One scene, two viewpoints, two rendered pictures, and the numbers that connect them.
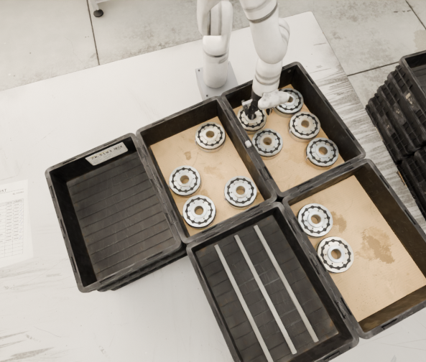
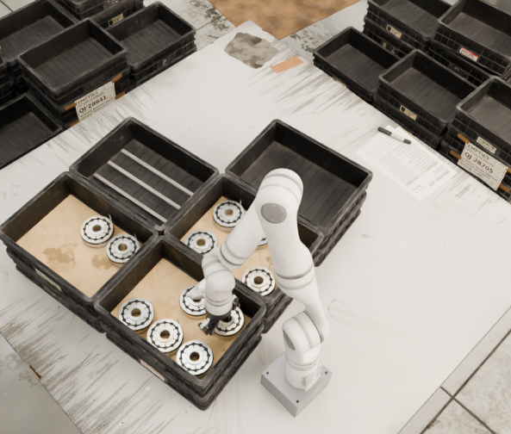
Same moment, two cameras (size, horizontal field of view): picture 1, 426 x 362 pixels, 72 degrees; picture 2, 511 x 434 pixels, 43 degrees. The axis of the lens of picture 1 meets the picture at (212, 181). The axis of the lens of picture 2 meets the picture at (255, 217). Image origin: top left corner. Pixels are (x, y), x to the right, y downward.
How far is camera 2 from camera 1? 1.57 m
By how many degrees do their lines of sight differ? 51
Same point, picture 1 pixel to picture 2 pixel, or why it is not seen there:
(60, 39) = not seen: outside the picture
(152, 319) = (227, 158)
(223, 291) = (178, 175)
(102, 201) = (319, 192)
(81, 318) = not seen: hidden behind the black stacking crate
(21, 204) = (404, 181)
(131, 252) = (266, 170)
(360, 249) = (73, 249)
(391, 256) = (46, 254)
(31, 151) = (442, 225)
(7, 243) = (385, 152)
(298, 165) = (155, 298)
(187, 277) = not seen: hidden behind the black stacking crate
